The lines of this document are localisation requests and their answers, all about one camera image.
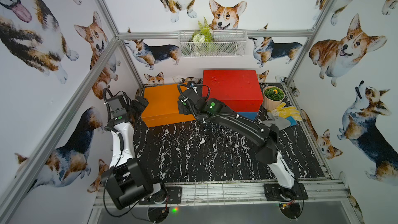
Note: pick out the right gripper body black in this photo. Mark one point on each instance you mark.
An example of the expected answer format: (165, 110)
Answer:
(184, 111)

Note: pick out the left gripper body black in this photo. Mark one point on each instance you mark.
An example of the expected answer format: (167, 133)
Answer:
(138, 105)

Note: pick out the orange shoebox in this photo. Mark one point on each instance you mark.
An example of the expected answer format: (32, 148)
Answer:
(162, 106)

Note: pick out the red shoebox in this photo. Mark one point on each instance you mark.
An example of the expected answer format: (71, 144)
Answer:
(238, 89)

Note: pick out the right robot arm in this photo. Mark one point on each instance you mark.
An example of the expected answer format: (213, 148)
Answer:
(207, 110)

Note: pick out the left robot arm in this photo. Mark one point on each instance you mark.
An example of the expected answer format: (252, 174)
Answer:
(126, 181)

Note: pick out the blue shoebox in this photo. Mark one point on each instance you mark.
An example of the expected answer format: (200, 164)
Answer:
(249, 115)

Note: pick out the artificial fern with white flower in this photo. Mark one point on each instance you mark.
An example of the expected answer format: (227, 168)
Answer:
(201, 38)

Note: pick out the potted green plant with flower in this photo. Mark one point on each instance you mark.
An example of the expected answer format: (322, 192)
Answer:
(272, 97)

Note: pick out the yellow work glove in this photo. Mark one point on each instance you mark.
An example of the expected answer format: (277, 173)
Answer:
(284, 111)

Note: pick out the grey work glove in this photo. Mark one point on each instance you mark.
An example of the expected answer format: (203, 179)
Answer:
(280, 122)

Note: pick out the blue cloth piece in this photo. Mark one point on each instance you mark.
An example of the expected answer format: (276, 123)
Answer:
(292, 120)

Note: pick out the white wire mesh basket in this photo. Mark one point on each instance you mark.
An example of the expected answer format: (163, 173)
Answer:
(226, 44)

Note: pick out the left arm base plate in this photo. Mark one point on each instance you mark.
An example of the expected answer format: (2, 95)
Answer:
(170, 195)

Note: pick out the aluminium front rail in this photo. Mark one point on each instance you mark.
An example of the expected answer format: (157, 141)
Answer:
(246, 193)

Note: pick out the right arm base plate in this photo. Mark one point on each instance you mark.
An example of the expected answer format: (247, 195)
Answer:
(275, 192)

